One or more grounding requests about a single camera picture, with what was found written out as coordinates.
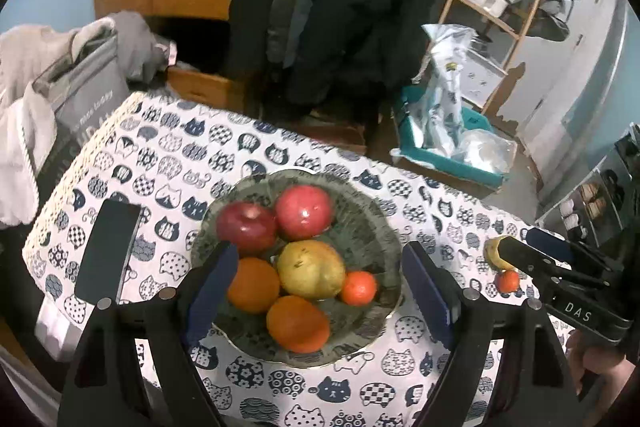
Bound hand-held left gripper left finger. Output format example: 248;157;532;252
57;241;241;427

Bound small tangerine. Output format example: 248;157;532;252
497;270;521;294
340;270;379;307

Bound cat print tablecloth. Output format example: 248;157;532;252
22;92;576;427

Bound red apple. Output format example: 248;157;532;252
215;202;279;257
274;185;335;242

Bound teal box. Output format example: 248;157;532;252
391;84;507;194

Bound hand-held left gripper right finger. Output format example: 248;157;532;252
401;241;586;427

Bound small yellow pear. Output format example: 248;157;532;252
484;237;516;271

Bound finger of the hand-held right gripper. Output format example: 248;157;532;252
499;237;568;294
525;227;608;275

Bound wooden box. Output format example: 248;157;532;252
166;66;251;114

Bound black smartphone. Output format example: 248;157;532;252
75;199;143;308

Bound person's right hand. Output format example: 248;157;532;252
566;331;640;409

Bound orange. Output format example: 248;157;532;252
227;257;281;314
266;295;331;354

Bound grey tote bag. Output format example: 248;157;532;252
32;32;133;180

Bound tall printed plastic bag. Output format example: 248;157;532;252
412;23;480;155

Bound clear plastic bag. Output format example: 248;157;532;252
457;129;518;175

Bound large green-yellow pear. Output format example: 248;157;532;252
276;240;347;299

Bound white cloth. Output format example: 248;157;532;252
0;18;118;230

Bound grey garment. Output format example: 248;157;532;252
107;11;178;84

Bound shoe rack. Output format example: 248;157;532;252
535;122;640;253

